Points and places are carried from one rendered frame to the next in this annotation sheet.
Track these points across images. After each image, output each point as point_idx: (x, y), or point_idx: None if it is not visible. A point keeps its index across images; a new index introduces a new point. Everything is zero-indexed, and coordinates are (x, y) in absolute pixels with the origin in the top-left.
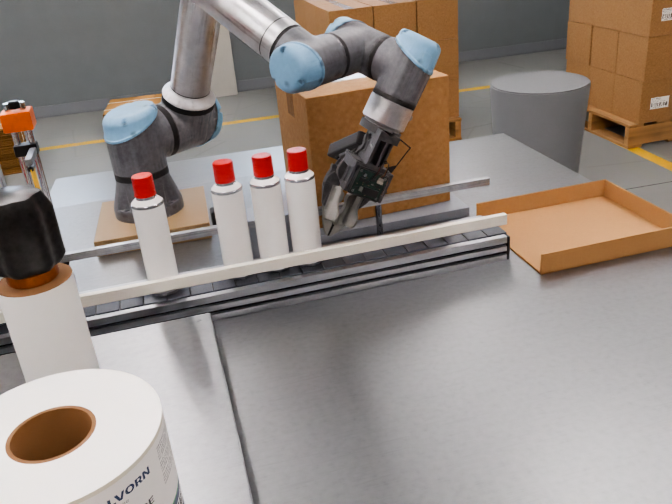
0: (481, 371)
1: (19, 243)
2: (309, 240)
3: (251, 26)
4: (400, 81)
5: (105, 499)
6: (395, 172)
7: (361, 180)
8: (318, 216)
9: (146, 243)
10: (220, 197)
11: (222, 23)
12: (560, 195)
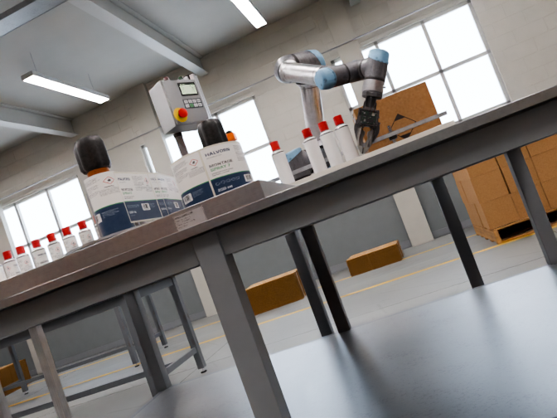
0: None
1: (210, 133)
2: (351, 155)
3: (308, 73)
4: (370, 69)
5: (212, 150)
6: (411, 135)
7: (363, 115)
8: (354, 144)
9: (278, 169)
10: (306, 143)
11: (302, 80)
12: None
